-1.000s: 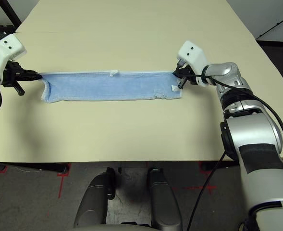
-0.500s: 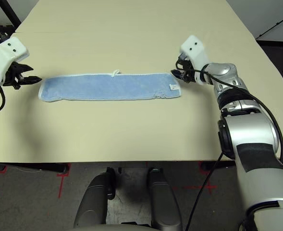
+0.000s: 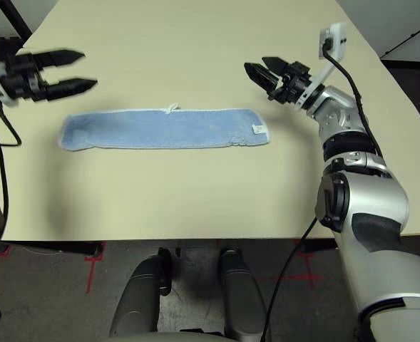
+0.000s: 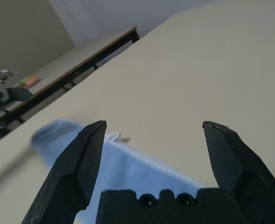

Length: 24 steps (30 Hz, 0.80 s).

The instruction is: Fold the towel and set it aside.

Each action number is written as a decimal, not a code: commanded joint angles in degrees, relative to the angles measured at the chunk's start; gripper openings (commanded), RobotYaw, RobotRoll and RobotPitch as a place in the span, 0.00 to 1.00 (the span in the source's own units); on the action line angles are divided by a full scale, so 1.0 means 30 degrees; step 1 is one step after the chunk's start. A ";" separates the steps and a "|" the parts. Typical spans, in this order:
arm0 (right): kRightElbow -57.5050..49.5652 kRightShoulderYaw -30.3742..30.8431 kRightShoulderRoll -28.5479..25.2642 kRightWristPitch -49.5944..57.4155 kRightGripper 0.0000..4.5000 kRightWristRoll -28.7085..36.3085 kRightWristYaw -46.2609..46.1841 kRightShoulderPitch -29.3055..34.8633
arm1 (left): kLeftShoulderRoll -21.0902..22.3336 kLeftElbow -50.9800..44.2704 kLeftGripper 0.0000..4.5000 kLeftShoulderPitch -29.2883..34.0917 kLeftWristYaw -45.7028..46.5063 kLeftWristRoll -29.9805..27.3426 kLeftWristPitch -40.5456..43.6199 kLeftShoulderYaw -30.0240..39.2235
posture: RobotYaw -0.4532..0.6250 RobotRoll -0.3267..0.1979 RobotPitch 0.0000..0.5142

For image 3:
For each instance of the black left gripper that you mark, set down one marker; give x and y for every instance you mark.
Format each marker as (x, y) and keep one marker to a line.
(20, 75)

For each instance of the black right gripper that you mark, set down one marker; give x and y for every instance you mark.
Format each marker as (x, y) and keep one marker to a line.
(295, 85)

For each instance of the light blue towel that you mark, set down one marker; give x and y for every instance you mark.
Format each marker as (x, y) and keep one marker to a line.
(159, 130)

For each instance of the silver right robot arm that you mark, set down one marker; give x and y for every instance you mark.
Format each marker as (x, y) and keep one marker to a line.
(373, 206)

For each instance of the side table with black legs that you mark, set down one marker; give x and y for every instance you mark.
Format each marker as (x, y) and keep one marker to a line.
(17, 18)

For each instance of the black cabinet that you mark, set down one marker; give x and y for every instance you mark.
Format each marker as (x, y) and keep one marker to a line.
(416, 89)

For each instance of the black table foot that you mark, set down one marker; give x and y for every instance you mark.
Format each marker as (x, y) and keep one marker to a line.
(70, 247)

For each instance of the grey left robot leg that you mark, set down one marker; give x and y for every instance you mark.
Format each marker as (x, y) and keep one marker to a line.
(138, 295)

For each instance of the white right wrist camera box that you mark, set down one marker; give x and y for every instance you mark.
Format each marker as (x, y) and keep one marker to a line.
(338, 39)

